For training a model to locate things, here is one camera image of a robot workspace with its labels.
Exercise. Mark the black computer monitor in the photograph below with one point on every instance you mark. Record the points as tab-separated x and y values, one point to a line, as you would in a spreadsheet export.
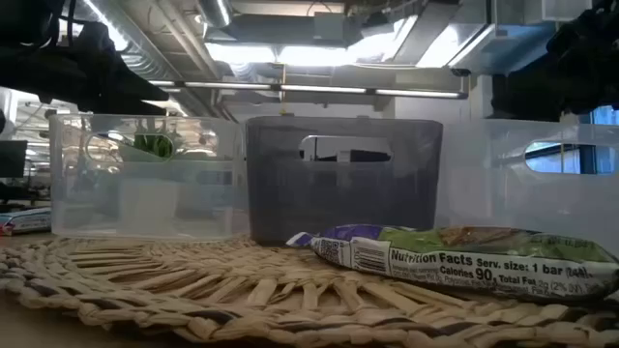
12	158

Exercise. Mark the dark grey plastic bin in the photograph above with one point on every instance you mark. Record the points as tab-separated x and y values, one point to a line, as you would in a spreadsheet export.
338	198

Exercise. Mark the clear plastic bin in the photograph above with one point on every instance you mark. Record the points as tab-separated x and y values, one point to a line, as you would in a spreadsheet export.
145	203
508	203

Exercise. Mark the round woven straw placemat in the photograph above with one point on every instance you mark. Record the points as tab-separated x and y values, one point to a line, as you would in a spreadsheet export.
193	290

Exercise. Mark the purple green granola bar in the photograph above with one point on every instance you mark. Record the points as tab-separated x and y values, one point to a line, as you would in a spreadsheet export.
459	263

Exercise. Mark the small green potted plant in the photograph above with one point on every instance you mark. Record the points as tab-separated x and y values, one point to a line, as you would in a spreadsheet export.
154	145

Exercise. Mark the long linear ceiling light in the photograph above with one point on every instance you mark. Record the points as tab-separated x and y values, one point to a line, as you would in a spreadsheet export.
319	89

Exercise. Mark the blue granola bar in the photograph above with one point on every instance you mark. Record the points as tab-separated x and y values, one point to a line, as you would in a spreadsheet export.
29	221

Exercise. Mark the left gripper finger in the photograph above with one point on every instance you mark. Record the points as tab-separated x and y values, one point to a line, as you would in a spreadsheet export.
140	87
140	108

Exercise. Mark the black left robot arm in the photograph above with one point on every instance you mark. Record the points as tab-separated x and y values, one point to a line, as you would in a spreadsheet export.
24	58

